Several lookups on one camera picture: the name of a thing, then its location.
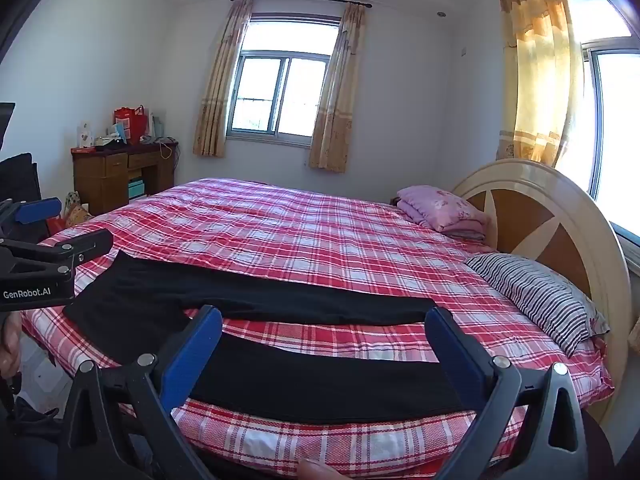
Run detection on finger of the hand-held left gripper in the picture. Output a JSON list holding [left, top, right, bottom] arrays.
[[0, 228, 115, 276], [0, 197, 62, 242]]

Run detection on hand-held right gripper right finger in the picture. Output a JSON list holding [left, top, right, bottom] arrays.
[[425, 306, 588, 480]]

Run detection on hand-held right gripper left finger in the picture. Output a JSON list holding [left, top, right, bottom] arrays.
[[57, 305, 223, 480]]

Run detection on black pants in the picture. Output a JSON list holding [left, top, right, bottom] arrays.
[[62, 251, 468, 418]]

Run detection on person's left hand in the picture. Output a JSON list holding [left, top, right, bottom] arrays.
[[0, 310, 24, 379]]

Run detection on person's right hand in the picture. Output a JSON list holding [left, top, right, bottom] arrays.
[[298, 458, 347, 480]]

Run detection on black panel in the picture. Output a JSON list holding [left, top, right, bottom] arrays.
[[0, 153, 49, 246]]

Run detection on floral cloth bag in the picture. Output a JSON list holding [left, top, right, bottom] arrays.
[[64, 190, 94, 227]]

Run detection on brown wooden desk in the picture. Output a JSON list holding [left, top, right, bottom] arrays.
[[71, 141, 179, 216]]

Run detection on striped pillow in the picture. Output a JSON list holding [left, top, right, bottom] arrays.
[[464, 253, 611, 358]]

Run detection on red gift bag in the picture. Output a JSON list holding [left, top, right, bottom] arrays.
[[113, 105, 149, 146]]

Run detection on folded pink blanket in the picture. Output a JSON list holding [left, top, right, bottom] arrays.
[[396, 185, 492, 241]]

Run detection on round wooden headboard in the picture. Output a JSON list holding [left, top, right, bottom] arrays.
[[451, 159, 633, 423]]

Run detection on red plaid bed sheet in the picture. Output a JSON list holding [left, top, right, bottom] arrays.
[[22, 177, 615, 479]]

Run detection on beige patterned curtain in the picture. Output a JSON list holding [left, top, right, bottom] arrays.
[[308, 2, 367, 173], [192, 0, 254, 158]]

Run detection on sliding window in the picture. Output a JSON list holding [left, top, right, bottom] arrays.
[[227, 12, 342, 148]]

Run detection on large bright window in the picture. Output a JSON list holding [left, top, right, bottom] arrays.
[[565, 0, 640, 241]]

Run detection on yellow curtain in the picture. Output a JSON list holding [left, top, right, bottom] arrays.
[[495, 0, 586, 168]]

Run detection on black curtain rod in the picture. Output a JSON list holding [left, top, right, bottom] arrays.
[[230, 0, 374, 9]]

